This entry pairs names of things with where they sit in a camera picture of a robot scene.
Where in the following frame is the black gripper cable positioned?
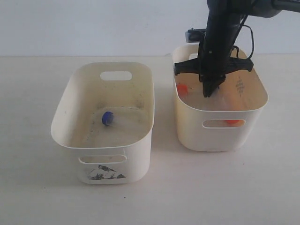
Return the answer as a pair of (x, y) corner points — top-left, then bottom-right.
(231, 14), (255, 62)

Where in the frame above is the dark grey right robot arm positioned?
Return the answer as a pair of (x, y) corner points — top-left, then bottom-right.
(173, 0), (300, 98)

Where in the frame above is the orange-capped clear tube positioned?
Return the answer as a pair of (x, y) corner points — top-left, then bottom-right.
(217, 92), (242, 127)
(176, 83), (197, 99)

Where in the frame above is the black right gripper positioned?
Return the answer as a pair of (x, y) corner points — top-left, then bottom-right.
(174, 0), (254, 98)

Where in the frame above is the blue-capped clear tube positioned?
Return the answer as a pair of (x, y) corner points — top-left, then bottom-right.
(101, 111), (126, 127)
(208, 86), (225, 105)

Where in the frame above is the cream plastic bin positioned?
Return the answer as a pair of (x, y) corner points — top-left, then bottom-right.
(50, 62), (155, 185)
(172, 44), (269, 152)

